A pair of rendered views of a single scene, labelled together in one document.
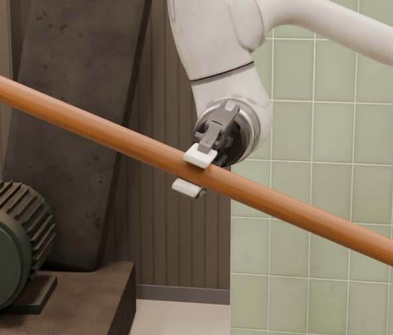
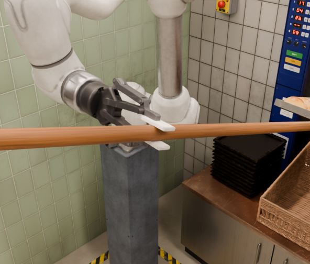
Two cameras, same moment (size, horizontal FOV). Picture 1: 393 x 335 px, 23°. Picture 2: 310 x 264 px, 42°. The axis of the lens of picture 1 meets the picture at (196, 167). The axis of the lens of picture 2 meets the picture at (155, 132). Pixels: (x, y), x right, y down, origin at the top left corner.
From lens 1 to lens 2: 0.93 m
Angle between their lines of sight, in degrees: 53
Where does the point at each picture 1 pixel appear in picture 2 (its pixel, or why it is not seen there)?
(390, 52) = (101, 13)
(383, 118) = not seen: outside the picture
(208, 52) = (57, 45)
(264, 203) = (191, 134)
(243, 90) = (77, 63)
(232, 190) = (179, 134)
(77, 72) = not seen: outside the picture
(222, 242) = not seen: outside the picture
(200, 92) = (52, 72)
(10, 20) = not seen: outside the picture
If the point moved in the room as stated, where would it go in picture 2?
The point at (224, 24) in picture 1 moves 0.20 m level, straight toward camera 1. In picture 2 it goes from (62, 24) to (134, 42)
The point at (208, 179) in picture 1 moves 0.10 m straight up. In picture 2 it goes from (168, 135) to (169, 87)
